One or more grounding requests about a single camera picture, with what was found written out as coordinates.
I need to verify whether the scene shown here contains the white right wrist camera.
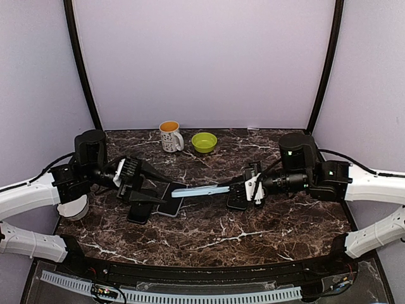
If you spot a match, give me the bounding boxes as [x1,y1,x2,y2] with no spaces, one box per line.
[245,173,265,206]

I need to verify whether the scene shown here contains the black phone in black case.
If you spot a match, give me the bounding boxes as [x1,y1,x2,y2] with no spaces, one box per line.
[127,203,153,225]

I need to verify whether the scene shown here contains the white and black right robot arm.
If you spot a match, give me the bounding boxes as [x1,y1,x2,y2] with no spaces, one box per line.
[228,133,404,275]

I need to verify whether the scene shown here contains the light blue phone case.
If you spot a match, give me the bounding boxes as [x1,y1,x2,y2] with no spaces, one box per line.
[170,185,230,200]

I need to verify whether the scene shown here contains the phone in lavender case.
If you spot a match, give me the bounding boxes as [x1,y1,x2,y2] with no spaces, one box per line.
[156,182,187,217]

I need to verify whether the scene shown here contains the white fluted ramekin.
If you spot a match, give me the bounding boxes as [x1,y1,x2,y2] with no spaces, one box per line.
[57,194,89,221]

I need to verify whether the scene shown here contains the lime green plastic bowl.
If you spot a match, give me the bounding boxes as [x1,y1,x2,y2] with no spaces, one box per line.
[191,132,218,154]

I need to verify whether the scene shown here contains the black left corner post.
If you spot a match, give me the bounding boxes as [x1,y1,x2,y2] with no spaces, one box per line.
[63,0,103,130]

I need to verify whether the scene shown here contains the black right corner post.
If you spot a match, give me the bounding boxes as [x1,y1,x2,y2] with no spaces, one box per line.
[306,0,345,135]

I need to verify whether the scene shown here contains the white slotted cable duct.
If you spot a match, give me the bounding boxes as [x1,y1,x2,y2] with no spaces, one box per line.
[40,270,302,303]

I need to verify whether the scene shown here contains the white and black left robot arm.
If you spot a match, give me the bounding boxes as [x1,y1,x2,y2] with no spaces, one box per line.
[1,129,171,276]

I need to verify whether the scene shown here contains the black front table rail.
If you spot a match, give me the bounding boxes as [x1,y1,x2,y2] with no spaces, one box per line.
[31,243,377,288]

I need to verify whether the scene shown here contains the black phone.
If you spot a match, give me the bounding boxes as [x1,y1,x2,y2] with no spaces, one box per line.
[172,186,222,194]
[127,203,153,225]

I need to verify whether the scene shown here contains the phone in dark green case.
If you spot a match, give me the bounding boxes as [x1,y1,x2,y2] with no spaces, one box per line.
[227,190,249,211]

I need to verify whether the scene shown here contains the black corner post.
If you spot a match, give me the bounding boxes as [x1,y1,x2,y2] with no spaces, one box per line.
[306,0,345,135]
[63,0,103,130]

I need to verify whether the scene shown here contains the white patterned mug orange inside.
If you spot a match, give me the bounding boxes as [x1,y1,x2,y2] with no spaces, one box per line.
[159,121,184,153]

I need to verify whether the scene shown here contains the small green circuit board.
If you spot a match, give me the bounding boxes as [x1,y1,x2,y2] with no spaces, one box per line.
[90,284,118,301]

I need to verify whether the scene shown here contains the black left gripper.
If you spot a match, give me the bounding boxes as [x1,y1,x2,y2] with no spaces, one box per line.
[85,156,173,207]

